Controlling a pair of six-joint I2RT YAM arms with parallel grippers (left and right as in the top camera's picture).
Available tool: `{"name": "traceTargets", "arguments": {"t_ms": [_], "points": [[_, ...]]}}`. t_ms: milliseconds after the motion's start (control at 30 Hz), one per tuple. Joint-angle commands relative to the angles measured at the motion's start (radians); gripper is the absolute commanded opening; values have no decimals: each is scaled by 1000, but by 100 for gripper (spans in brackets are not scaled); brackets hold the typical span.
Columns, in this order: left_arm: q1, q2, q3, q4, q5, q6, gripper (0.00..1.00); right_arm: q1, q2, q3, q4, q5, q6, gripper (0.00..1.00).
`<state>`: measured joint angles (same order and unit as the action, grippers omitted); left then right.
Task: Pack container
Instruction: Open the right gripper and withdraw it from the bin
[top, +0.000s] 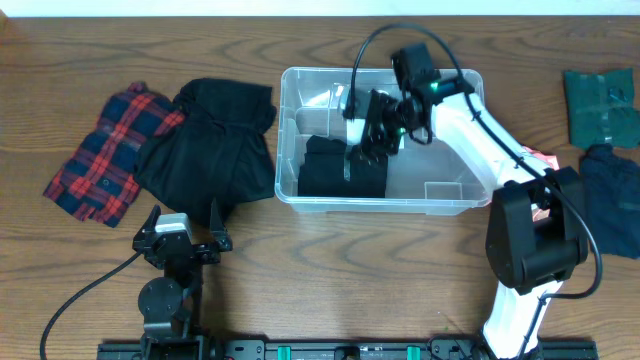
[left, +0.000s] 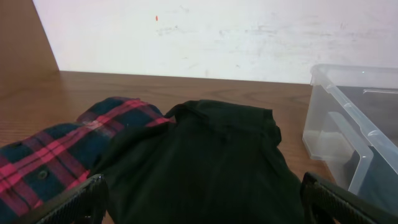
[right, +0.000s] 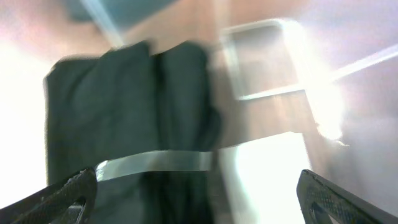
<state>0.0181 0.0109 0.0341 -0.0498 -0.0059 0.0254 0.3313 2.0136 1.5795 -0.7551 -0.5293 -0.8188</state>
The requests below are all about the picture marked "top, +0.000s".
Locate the large black garment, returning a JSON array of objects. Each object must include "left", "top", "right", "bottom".
[{"left": 134, "top": 78, "right": 276, "bottom": 226}]

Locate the black taped cloth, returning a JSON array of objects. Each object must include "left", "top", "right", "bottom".
[{"left": 298, "top": 136, "right": 388, "bottom": 198}]

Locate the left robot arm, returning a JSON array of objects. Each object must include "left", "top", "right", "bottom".
[{"left": 132, "top": 205, "right": 233, "bottom": 360}]

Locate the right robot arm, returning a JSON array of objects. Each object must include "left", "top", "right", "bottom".
[{"left": 344, "top": 44, "right": 602, "bottom": 359}]

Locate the navy cloth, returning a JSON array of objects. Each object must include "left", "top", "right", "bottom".
[{"left": 580, "top": 145, "right": 639, "bottom": 260}]

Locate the folded green taped cloth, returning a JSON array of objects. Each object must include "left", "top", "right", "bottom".
[{"left": 564, "top": 68, "right": 639, "bottom": 149}]

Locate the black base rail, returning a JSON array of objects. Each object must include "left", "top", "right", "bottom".
[{"left": 97, "top": 338, "right": 599, "bottom": 360}]

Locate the red navy plaid shirt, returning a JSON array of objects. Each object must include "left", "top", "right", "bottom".
[{"left": 43, "top": 82, "right": 185, "bottom": 228}]

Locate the white label in bin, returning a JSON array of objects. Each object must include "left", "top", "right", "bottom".
[{"left": 346, "top": 119, "right": 365, "bottom": 145}]

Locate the pink printed shirt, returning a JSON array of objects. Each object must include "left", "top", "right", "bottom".
[{"left": 524, "top": 147, "right": 559, "bottom": 221}]

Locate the clear plastic storage bin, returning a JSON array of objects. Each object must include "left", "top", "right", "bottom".
[{"left": 275, "top": 67, "right": 491, "bottom": 216}]

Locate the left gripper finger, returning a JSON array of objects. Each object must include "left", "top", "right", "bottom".
[
  {"left": 209, "top": 198, "right": 228, "bottom": 244},
  {"left": 142, "top": 205, "right": 161, "bottom": 235}
]

